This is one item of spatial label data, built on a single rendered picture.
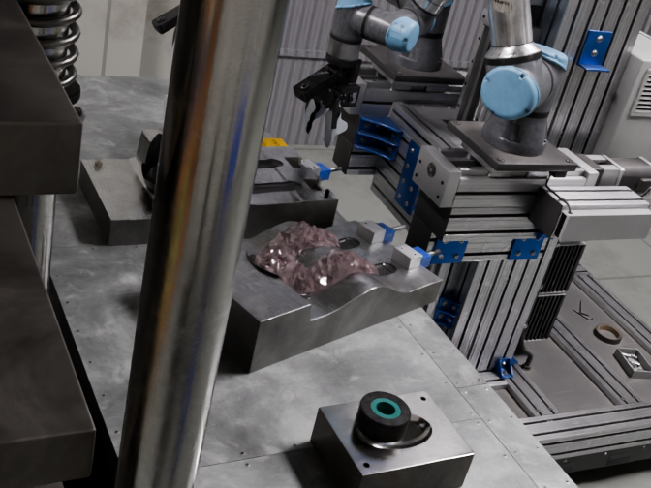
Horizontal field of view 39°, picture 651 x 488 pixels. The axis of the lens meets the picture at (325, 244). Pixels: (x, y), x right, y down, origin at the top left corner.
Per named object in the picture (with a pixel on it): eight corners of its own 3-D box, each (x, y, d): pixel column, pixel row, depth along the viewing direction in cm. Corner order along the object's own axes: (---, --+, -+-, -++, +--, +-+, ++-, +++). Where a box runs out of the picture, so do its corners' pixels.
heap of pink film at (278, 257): (328, 235, 192) (336, 203, 188) (387, 279, 182) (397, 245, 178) (231, 262, 174) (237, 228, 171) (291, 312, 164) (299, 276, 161)
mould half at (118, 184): (285, 179, 224) (295, 129, 217) (330, 234, 205) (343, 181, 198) (78, 183, 201) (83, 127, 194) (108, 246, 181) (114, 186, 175)
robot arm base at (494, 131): (520, 128, 220) (534, 90, 216) (557, 157, 209) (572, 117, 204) (468, 126, 214) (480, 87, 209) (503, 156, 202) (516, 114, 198)
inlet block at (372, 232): (392, 231, 206) (398, 211, 204) (409, 242, 203) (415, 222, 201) (352, 243, 198) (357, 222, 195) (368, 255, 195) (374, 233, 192)
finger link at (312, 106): (322, 131, 225) (337, 103, 219) (303, 134, 221) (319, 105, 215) (316, 122, 226) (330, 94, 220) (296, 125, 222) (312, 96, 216)
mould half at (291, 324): (350, 240, 204) (360, 198, 199) (435, 301, 190) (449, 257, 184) (163, 294, 171) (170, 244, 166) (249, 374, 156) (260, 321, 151)
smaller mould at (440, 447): (415, 422, 155) (425, 390, 151) (462, 486, 143) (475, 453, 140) (309, 440, 145) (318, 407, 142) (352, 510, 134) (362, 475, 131)
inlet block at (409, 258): (427, 255, 200) (434, 234, 198) (445, 266, 197) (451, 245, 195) (387, 268, 191) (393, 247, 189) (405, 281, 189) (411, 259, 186)
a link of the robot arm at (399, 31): (430, 16, 204) (387, 0, 208) (410, 24, 195) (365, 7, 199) (420, 49, 208) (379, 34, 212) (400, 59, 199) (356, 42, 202)
